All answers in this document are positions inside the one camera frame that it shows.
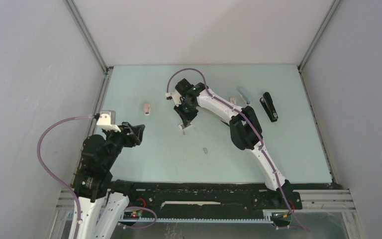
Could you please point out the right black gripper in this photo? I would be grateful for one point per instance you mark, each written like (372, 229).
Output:
(186, 118)

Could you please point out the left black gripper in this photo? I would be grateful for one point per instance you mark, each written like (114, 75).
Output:
(135, 135)

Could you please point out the pink stapler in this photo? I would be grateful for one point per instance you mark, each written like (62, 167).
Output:
(147, 109)

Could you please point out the light blue stapler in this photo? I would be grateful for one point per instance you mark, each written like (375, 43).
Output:
(245, 95)

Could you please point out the black stapler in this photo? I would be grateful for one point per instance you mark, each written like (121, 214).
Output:
(268, 105)

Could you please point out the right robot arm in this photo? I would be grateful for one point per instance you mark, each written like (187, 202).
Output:
(245, 130)

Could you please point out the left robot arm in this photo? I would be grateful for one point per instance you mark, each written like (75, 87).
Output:
(100, 200)

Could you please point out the closed white staple box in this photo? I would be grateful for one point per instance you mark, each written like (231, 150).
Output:
(233, 100)

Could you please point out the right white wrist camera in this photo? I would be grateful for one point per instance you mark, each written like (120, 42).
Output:
(175, 96)

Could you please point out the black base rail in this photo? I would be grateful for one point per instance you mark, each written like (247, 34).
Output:
(198, 201)

